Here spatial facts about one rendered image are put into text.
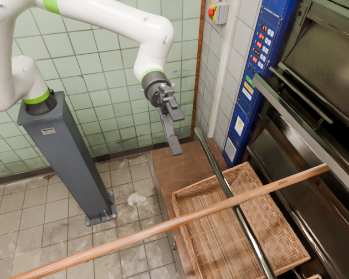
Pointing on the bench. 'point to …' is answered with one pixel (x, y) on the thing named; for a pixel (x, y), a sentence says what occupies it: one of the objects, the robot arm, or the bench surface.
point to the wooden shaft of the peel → (44, 270)
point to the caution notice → (239, 125)
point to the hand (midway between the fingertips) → (177, 135)
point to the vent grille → (230, 149)
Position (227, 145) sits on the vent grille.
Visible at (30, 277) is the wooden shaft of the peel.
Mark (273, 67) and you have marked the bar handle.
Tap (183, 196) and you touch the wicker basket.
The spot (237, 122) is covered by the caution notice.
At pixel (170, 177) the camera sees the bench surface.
